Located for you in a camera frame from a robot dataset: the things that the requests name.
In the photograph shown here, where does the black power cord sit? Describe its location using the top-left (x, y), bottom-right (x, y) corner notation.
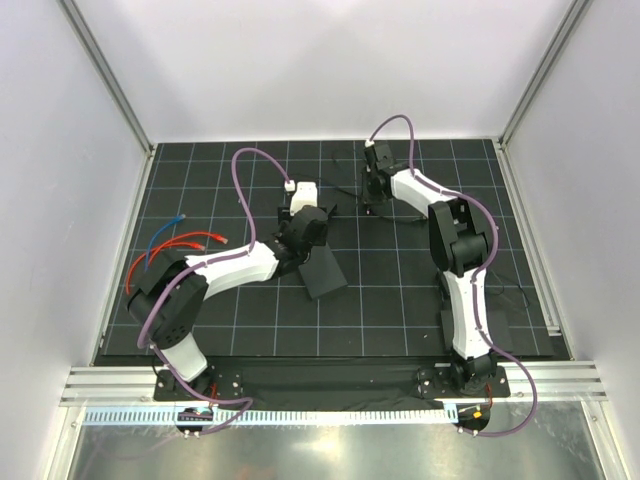
top-left (319, 147), bottom-right (431, 225)

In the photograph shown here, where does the black network switch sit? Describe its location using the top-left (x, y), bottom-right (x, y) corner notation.
top-left (298, 245), bottom-right (348, 300)

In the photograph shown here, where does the blue ethernet cable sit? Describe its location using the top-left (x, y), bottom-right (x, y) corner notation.
top-left (143, 213), bottom-right (189, 274)

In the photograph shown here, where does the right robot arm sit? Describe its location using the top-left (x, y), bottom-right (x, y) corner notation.
top-left (362, 140), bottom-right (497, 396)

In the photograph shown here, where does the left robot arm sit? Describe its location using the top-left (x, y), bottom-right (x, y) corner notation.
top-left (126, 206), bottom-right (329, 400)

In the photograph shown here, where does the black grid mat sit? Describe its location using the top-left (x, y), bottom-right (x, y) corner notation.
top-left (121, 139), bottom-right (568, 360)

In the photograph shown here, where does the black flat block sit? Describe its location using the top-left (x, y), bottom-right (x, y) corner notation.
top-left (440, 310), bottom-right (514, 353)

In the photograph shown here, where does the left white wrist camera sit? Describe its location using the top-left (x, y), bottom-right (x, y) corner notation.
top-left (284, 179), bottom-right (318, 215)

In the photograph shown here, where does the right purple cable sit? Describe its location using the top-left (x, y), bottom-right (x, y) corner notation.
top-left (367, 114), bottom-right (540, 439)

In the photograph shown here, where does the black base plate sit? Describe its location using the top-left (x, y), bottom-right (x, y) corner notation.
top-left (154, 357), bottom-right (511, 409)

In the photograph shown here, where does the white slotted cable duct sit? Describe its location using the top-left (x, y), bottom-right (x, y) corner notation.
top-left (83, 405), bottom-right (458, 427)

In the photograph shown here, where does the right aluminium frame post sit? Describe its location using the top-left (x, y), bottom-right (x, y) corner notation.
top-left (498, 0), bottom-right (592, 150)

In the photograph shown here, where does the aluminium frame post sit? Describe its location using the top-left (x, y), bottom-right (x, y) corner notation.
top-left (498, 0), bottom-right (592, 150)
top-left (57, 0), bottom-right (154, 157)

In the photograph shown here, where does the aluminium front rail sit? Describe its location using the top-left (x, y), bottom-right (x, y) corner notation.
top-left (59, 361), bottom-right (607, 407)

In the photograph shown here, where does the left aluminium frame post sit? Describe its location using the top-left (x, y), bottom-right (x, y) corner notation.
top-left (57, 0), bottom-right (154, 157)

